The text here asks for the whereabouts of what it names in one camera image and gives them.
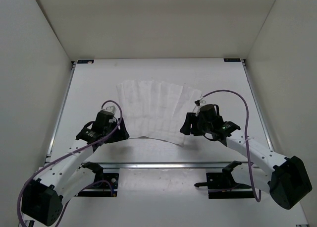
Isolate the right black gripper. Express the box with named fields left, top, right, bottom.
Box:
left=180, top=113, right=212, bottom=136

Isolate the white pleated skirt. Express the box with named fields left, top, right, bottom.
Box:
left=116, top=80, right=202, bottom=146

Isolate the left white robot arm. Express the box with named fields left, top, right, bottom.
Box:
left=17, top=104, right=129, bottom=227

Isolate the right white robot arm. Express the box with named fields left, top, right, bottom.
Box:
left=180, top=104, right=312, bottom=210

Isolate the right blue corner label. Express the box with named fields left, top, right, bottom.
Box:
left=223, top=58, right=241, bottom=62

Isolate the blue corner label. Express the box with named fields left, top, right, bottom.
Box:
left=77, top=59, right=94, bottom=64
left=223, top=58, right=241, bottom=62

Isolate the left blue corner label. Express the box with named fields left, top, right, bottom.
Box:
left=77, top=59, right=94, bottom=64

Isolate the front aluminium table rail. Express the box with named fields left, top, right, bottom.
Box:
left=97, top=162, right=230, bottom=170

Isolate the aluminium table rail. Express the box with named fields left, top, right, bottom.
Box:
left=97, top=162, right=230, bottom=170
left=242, top=59, right=274, bottom=151
left=45, top=61, right=77, bottom=164

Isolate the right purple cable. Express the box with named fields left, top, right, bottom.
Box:
left=195, top=89, right=262, bottom=203

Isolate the purple cable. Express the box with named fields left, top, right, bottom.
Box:
left=16, top=100, right=124, bottom=227
left=195, top=89, right=262, bottom=203

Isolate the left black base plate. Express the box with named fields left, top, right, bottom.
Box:
left=76, top=169, right=119, bottom=198

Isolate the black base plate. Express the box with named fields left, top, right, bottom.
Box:
left=76, top=169, right=119, bottom=198
left=194, top=161, right=254, bottom=199

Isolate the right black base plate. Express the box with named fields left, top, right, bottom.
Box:
left=194, top=161, right=254, bottom=199

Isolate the right aluminium table rail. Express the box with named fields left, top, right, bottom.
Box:
left=242, top=59, right=274, bottom=151

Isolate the left aluminium table rail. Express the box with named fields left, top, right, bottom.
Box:
left=45, top=61, right=77, bottom=164

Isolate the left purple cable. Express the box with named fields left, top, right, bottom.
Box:
left=16, top=100, right=124, bottom=227

